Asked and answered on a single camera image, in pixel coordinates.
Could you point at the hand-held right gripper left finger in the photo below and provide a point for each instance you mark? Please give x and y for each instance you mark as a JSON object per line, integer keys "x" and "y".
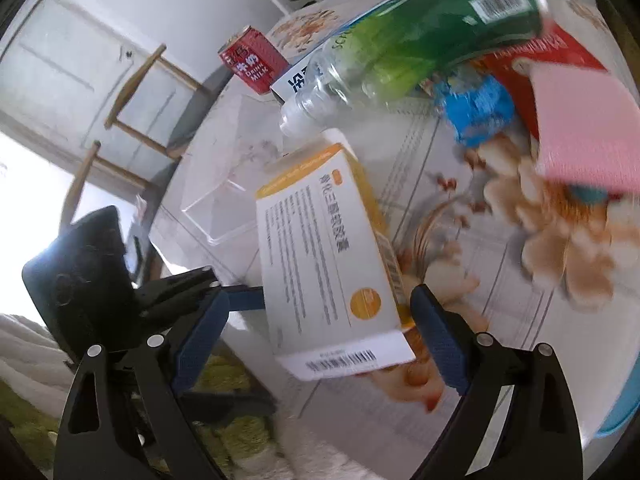
{"x": 200, "y": 340}

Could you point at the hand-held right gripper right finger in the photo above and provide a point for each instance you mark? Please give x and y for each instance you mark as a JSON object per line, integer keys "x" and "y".
{"x": 440, "y": 340}

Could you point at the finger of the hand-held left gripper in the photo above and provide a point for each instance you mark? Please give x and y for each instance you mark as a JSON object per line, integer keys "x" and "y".
{"x": 180, "y": 292}

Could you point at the white orange medicine box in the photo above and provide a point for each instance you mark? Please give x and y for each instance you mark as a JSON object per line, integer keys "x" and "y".
{"x": 320, "y": 260}

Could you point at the blue plastic basin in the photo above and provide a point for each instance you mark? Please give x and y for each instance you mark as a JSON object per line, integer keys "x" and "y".
{"x": 617, "y": 415}

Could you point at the blue white toothpaste box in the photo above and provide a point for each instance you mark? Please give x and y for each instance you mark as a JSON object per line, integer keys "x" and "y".
{"x": 290, "y": 85}

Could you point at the green plastic bottle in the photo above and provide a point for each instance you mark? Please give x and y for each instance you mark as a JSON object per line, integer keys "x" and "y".
{"x": 425, "y": 35}

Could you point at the green fluffy cloth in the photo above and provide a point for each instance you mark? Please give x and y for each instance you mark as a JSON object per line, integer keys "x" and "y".
{"x": 230, "y": 375}

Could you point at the clear plastic container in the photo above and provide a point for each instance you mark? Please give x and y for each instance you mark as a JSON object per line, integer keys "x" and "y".
{"x": 215, "y": 210}

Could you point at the floral tablecloth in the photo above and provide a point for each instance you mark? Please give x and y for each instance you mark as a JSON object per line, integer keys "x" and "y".
{"x": 450, "y": 240}

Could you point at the white fluffy blanket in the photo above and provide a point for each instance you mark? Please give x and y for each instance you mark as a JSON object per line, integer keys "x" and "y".
{"x": 340, "y": 455}

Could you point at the wooden chair dark seat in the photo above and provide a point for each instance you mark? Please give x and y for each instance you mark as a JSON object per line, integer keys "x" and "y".
{"x": 130, "y": 87}

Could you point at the white door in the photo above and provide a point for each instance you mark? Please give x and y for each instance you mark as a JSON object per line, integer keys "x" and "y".
{"x": 65, "y": 70}

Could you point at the blue crumpled wrapper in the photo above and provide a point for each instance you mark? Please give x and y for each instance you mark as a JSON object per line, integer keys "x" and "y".
{"x": 475, "y": 107}

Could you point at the red milk can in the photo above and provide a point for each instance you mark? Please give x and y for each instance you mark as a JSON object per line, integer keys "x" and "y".
{"x": 255, "y": 60}

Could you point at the pink sponge cloth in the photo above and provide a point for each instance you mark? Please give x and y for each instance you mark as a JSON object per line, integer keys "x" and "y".
{"x": 590, "y": 125}

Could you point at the red snack packet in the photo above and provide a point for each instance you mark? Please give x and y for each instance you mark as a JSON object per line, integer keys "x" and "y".
{"x": 550, "y": 50}

